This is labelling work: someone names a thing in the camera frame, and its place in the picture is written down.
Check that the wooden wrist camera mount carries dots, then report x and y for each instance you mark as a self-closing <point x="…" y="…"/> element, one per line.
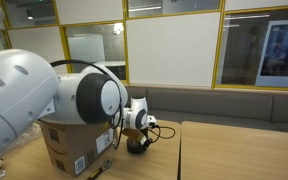
<point x="134" y="134"/>

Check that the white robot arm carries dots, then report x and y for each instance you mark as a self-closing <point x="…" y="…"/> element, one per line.
<point x="30" y="89"/>

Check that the framed wall poster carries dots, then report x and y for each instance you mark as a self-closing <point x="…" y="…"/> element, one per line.
<point x="273" y="67"/>

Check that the grey bench sofa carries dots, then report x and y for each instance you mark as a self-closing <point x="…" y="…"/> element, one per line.
<point x="258" y="110"/>

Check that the brown cardboard box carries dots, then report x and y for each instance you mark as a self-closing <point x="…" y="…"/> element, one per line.
<point x="72" y="148"/>

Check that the black masking tape roll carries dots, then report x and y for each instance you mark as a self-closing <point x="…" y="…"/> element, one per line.
<point x="135" y="147"/>

